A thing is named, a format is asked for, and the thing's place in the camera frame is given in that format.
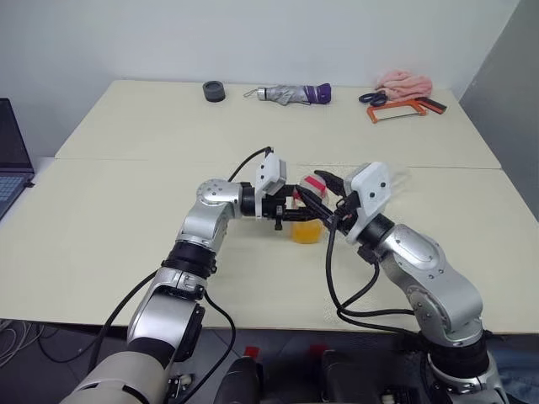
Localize dark grey laptop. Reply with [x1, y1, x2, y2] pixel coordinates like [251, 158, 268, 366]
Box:
[0, 98, 35, 220]

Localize white floor cables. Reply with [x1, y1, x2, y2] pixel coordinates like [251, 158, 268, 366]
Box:
[0, 319, 43, 365]

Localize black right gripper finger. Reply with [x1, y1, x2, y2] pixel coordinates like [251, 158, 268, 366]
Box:
[314, 169, 346, 197]
[299, 189, 339, 224]

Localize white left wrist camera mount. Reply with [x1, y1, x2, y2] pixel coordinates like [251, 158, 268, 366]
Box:
[253, 153, 290, 220]

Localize pink fluffy cloth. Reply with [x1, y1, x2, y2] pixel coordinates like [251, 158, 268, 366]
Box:
[374, 69, 434, 101]

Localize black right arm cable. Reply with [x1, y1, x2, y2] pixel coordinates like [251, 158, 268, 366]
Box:
[323, 214, 426, 338]

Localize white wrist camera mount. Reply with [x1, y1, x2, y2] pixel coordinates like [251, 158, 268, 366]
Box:
[344, 161, 395, 245]
[253, 153, 290, 220]

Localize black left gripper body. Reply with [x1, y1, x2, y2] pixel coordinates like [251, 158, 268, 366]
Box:
[260, 184, 298, 231]

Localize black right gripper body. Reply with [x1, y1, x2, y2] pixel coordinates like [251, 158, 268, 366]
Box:
[332, 191, 361, 237]

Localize folded silver purple umbrella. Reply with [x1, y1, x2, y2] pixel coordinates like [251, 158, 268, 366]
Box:
[243, 82, 333, 106]

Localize black rounded block, red tab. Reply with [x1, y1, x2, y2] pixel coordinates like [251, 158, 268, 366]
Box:
[310, 344, 380, 404]
[227, 346, 264, 404]

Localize blue cloth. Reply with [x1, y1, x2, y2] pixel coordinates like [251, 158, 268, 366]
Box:
[492, 336, 539, 380]

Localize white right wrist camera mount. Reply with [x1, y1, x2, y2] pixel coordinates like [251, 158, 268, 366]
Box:
[344, 161, 395, 245]

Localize clear bottle with orange drink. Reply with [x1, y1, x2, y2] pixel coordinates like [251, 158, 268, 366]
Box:
[289, 172, 330, 246]

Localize orange hacksaw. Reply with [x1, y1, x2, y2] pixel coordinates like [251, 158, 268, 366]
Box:
[366, 95, 449, 125]

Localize small black white bracket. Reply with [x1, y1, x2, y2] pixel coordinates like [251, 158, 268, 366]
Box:
[168, 372, 195, 399]

